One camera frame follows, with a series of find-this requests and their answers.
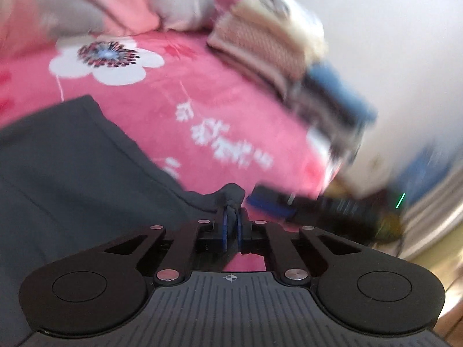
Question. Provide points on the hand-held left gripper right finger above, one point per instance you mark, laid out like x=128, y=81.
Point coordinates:
x=239, y=232

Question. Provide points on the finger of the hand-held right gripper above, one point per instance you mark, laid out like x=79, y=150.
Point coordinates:
x=271, y=200

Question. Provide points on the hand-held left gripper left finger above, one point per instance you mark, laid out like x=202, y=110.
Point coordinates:
x=225, y=232

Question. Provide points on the dark grey garment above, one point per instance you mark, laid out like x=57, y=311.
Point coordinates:
x=79, y=173

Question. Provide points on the dark striped folded cloth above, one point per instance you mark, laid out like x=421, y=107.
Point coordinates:
x=322, y=115

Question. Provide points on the pink floral bed sheet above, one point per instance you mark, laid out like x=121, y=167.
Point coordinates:
x=217, y=108

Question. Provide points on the blue folded cloth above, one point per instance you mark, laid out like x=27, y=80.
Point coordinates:
x=343, y=90

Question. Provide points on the beige patterned folded cloth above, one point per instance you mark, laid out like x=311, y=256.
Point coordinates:
x=264, y=47

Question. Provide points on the white folded cloth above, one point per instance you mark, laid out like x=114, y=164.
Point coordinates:
x=293, y=11

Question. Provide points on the pink quilt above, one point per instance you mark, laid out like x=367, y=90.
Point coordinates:
x=126, y=3

